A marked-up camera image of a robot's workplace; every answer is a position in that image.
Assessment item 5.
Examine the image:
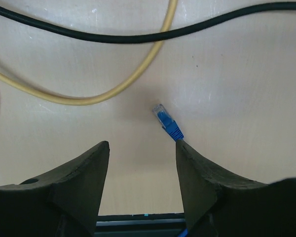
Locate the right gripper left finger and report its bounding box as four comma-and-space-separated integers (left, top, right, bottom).
0, 141, 110, 237

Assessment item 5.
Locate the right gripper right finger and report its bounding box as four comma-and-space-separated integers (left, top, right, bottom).
176, 140, 296, 237

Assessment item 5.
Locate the blue ethernet cable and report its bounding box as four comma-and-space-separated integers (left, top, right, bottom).
152, 103, 189, 237

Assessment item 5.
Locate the black cable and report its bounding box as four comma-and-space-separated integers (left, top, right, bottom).
0, 1, 296, 44

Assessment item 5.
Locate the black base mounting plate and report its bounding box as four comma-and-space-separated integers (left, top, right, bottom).
94, 213, 187, 237

